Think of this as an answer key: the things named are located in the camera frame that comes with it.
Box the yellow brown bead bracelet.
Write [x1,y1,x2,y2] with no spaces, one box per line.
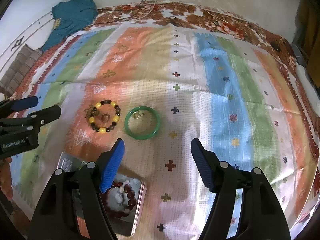
[85,99,122,134]

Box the small gold ring charm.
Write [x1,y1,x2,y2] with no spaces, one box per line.
[132,111,145,119]

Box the green jade bangle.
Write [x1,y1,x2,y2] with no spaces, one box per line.
[124,106,161,140]

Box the silver metal tin box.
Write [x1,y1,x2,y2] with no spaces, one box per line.
[57,152,146,238]

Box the striped brown pillow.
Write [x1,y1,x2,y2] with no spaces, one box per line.
[1,44,42,98]

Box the teal garment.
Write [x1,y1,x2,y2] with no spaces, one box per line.
[41,0,98,52]

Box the striped colourful cloth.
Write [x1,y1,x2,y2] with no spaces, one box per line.
[10,23,320,240]

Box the dark red bead bracelet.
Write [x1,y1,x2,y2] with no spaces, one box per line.
[101,179,139,214]

